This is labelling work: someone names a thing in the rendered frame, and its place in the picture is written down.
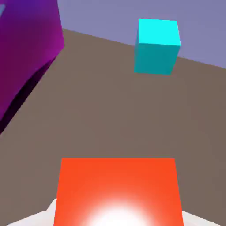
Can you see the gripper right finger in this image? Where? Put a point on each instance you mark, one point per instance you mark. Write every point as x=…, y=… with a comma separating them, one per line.
x=196, y=220

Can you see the small light blue cube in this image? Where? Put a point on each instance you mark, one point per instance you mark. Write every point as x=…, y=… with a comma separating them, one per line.
x=1, y=9

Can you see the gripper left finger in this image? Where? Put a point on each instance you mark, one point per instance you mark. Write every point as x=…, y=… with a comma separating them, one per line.
x=44, y=217

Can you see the small cyan cube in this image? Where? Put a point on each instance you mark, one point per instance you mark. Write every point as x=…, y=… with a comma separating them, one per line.
x=156, y=47

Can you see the small orange cube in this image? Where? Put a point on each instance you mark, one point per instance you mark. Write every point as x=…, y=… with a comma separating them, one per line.
x=116, y=185

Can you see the large purple box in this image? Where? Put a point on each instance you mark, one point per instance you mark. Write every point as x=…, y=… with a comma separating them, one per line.
x=26, y=53

